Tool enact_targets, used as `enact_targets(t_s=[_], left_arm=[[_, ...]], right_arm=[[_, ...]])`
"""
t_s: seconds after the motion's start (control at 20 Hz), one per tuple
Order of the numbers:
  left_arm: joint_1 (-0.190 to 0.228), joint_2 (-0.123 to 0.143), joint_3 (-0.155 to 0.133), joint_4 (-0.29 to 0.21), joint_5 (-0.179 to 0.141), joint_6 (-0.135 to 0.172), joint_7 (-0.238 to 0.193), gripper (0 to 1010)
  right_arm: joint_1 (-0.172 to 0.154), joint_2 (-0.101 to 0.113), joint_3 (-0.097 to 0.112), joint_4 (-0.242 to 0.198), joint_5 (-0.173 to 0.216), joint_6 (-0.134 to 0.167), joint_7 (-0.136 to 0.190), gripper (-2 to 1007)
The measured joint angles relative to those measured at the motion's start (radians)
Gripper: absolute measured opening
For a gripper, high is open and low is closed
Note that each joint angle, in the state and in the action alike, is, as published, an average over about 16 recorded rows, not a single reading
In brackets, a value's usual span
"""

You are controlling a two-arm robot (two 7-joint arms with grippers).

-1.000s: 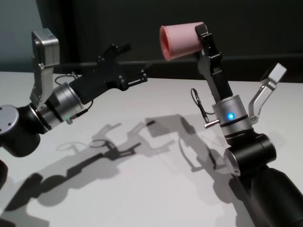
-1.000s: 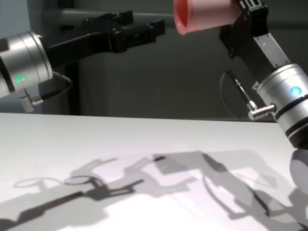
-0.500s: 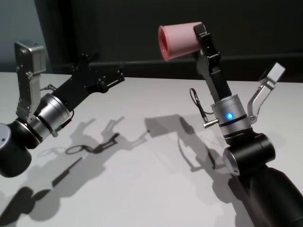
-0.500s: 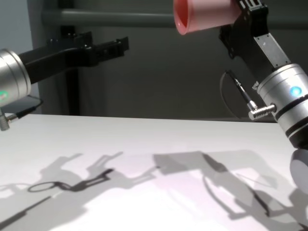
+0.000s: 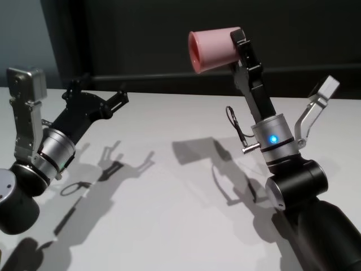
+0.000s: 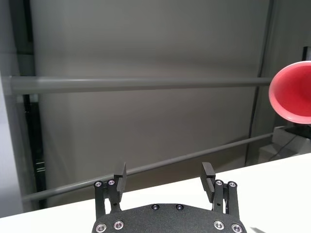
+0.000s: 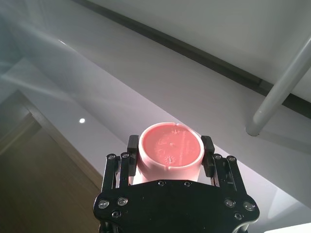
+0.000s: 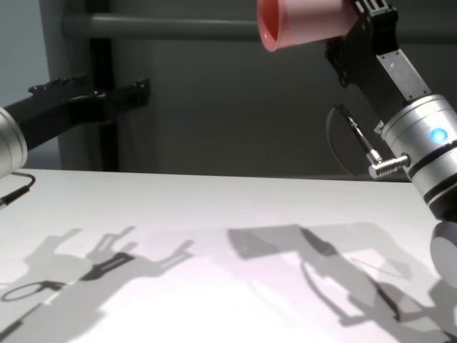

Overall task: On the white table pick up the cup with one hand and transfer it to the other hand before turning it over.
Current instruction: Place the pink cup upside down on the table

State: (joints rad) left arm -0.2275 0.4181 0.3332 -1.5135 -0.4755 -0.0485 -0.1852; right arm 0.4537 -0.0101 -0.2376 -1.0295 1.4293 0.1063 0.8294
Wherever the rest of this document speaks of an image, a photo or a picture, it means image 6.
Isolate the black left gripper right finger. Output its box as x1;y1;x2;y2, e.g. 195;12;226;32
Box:
200;162;242;221

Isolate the black flat device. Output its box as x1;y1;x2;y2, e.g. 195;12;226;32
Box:
284;123;311;141

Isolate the thick grey horizontal rail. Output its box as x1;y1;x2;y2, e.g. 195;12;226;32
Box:
9;76;273;95

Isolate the black vertical post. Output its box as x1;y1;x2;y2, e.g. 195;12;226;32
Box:
23;0;47;210

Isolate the black framed panel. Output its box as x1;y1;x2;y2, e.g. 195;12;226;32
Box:
302;45;311;63

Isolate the grey vertical frame post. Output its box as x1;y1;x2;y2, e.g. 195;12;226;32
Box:
244;0;276;168
0;54;27;216

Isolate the pink plastic cup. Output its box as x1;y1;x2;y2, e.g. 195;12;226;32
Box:
268;61;311;126

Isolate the white box furniture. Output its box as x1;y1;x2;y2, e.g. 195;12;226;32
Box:
258;125;311;168

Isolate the thin black background cable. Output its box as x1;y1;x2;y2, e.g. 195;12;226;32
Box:
276;134;299;160

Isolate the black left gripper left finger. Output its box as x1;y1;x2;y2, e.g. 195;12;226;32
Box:
94;162;128;220

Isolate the thin grey horizontal rail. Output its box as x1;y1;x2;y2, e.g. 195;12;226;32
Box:
21;133;273;203

